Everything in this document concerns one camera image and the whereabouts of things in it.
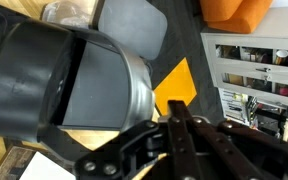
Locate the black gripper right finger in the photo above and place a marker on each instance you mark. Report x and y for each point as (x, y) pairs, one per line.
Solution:
(250, 146)

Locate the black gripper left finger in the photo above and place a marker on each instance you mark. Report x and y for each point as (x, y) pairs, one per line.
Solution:
(175, 140)

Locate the black coffee machine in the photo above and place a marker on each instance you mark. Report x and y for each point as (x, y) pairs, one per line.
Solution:
(17, 83)

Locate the white tool rack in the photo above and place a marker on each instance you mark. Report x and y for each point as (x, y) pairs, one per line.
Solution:
(232, 105)

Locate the grey cabinet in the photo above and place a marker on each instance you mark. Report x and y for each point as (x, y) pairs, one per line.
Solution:
(250, 40)

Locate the white whiteboard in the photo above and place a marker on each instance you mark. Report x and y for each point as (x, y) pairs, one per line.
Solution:
(47, 168)

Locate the black whiteboard stand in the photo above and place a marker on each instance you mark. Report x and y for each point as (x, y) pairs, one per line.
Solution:
(12, 161)

